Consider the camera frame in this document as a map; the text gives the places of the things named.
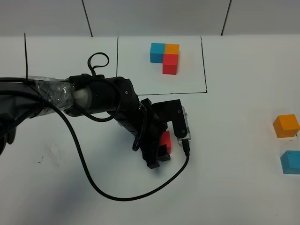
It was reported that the red template cube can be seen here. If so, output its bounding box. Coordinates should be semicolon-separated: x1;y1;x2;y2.
162;54;179;75

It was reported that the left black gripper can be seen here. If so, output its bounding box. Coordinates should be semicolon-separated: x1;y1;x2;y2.
118;98;171;168

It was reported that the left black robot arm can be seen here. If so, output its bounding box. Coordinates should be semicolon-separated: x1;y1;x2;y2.
0;74;170;168

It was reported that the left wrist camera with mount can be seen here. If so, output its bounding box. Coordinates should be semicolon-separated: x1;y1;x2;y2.
152;99;191;152

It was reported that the orange template cube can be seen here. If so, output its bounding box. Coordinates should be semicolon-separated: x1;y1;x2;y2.
165;44;180;55

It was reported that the left black camera cable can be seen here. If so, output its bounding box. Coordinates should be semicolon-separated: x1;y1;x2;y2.
0;52;190;202

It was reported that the blue template cube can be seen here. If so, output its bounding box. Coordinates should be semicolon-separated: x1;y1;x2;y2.
150;43;165;63

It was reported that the white template sheet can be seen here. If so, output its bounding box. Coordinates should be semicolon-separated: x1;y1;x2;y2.
118;36;207;95

